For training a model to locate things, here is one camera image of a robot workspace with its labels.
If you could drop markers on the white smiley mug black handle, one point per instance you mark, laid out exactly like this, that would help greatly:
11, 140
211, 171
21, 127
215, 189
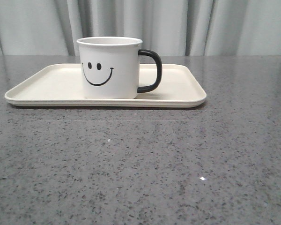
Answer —
110, 67

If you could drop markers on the grey pleated curtain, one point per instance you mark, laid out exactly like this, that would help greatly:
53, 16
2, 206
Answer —
169, 27

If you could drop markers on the cream rectangular plastic tray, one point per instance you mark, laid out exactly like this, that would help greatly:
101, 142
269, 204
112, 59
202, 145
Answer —
61, 85

